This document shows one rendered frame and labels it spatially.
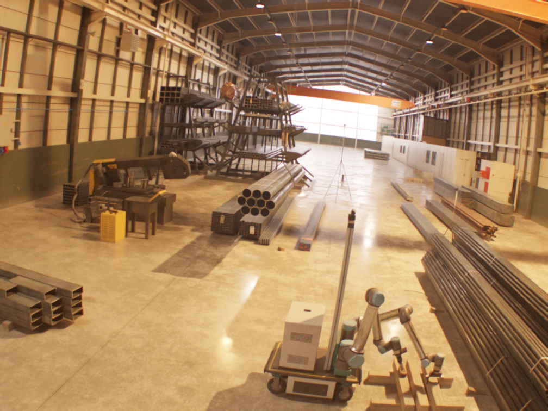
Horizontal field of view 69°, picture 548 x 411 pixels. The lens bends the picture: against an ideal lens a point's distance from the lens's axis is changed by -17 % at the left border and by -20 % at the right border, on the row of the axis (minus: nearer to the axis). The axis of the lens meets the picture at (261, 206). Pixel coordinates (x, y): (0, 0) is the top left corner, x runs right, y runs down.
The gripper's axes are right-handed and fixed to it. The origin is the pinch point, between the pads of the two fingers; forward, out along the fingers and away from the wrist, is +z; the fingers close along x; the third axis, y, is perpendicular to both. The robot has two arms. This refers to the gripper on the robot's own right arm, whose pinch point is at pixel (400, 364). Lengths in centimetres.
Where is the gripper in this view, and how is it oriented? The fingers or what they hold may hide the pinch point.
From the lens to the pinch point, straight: 466.3
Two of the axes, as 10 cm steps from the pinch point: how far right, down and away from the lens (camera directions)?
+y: -9.5, 3.0, 1.3
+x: -0.4, 2.8, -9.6
